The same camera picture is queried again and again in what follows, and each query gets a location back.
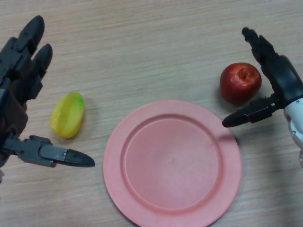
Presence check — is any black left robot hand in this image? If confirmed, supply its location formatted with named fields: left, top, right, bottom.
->
left=0, top=15, right=96, bottom=169

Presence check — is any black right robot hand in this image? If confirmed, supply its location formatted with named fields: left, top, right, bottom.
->
left=222, top=26, right=303, bottom=128

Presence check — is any red apple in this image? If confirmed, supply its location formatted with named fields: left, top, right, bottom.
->
left=220, top=62, right=262, bottom=106

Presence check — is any pink round plate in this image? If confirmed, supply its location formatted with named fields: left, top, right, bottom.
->
left=102, top=99, right=242, bottom=227

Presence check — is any yellow green starfruit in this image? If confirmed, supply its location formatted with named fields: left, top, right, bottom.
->
left=49, top=91, right=86, bottom=139

